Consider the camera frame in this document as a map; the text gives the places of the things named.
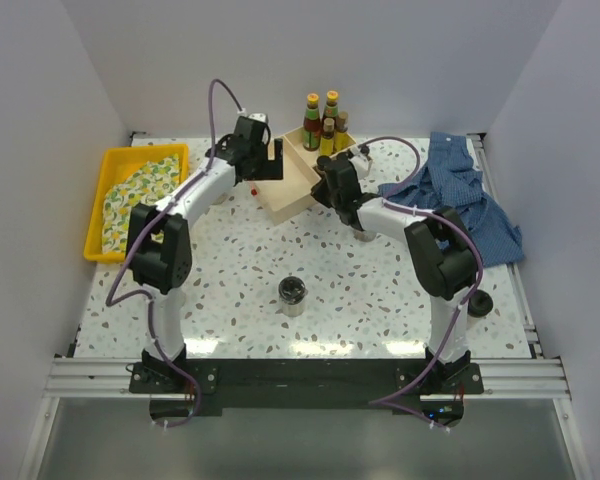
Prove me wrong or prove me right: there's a beige wooden divided box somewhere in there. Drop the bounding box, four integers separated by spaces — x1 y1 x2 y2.
252 124 374 225

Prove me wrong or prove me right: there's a small yellow oil bottle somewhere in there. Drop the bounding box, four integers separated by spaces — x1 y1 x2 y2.
319 117 335 156
334 111 349 152

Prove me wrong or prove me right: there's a sauce bottle green label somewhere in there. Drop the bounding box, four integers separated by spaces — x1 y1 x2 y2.
322 90 339 127
302 93 322 151

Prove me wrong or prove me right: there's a glass jar black rim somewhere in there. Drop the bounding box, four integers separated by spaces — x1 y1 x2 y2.
278 276 307 318

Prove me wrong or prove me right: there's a spice jar black lid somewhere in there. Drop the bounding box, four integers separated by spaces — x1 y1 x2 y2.
315 155 331 175

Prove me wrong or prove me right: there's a glass shaker jar brown residue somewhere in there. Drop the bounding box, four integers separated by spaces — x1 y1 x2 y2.
353 230 377 243

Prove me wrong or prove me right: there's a glass shaker jar white powder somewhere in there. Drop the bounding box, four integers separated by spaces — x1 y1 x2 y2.
213 193 228 205

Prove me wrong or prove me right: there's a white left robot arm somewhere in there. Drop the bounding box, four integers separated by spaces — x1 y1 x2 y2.
125 113 283 392

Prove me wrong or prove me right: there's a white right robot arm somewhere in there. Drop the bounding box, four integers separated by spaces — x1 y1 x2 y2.
285 144 483 393

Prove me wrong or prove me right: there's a lemon print cloth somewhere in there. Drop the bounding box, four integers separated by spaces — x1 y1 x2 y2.
101 154 181 254

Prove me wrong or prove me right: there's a blue checked shirt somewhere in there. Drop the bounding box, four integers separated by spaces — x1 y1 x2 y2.
378 132 525 267

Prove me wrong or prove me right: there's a yellow plastic tray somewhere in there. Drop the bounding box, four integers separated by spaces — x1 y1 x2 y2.
83 144 189 263

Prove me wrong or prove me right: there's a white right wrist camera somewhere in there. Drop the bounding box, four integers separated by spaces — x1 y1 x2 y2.
346 145 372 179

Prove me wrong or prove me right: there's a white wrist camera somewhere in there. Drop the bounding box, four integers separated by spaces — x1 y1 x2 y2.
248 112 269 124
346 145 372 179

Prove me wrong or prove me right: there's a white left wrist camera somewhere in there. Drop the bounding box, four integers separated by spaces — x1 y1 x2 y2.
248 112 269 124

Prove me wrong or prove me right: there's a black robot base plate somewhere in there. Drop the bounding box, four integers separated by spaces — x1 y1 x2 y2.
127 359 484 428

